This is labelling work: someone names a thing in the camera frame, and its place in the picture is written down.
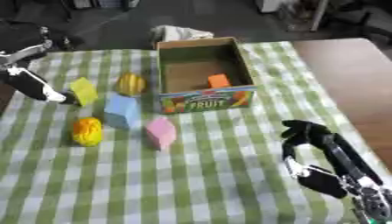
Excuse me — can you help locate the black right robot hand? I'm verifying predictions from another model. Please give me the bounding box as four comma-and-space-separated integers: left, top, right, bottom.
278, 119, 386, 200

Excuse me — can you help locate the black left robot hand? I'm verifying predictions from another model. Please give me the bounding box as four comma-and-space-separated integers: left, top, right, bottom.
0, 66, 81, 106

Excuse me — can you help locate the cardboard box with printed front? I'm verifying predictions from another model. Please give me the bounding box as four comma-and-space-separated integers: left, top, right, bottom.
154, 36, 259, 115

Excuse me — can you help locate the yellow-green block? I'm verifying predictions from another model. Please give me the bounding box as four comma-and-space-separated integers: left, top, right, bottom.
67, 76, 100, 108

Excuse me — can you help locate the orange-yellow toy fruit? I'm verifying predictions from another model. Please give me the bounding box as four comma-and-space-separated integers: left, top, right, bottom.
70, 116, 104, 148

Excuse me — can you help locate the light blue block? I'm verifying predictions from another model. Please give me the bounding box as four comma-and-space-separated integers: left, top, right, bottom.
102, 93, 143, 130

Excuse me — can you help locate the yellow striped toy fruit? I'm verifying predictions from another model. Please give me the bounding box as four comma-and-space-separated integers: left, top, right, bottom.
115, 72, 149, 97

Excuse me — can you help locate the orange block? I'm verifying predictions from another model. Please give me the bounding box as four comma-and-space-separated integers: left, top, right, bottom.
205, 73, 233, 89

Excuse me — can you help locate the white pole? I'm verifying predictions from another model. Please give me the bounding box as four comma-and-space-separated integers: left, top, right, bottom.
309, 0, 331, 32

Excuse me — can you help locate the pink block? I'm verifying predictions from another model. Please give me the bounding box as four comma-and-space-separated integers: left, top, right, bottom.
143, 116, 179, 151

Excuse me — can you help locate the white crumpled bag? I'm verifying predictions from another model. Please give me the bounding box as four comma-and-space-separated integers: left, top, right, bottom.
148, 24, 216, 43

